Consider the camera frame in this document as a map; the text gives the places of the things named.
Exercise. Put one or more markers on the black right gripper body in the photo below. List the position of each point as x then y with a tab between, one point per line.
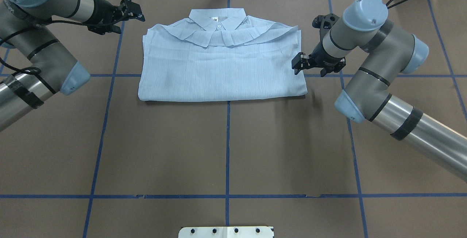
321	57

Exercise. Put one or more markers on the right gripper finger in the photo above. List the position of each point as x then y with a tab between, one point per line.
301	59
299	66

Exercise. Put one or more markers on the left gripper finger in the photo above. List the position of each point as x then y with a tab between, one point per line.
127	17
128	7

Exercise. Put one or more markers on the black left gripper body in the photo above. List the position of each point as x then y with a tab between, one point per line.
102	12

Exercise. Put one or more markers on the light blue button shirt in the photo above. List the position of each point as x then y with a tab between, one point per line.
220	55

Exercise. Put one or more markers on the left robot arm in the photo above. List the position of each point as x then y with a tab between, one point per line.
53	69

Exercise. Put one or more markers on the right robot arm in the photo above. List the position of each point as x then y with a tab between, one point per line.
391	51

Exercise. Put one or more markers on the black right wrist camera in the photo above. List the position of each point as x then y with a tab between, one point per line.
324	23

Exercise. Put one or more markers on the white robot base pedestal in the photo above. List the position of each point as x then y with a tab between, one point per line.
227	232

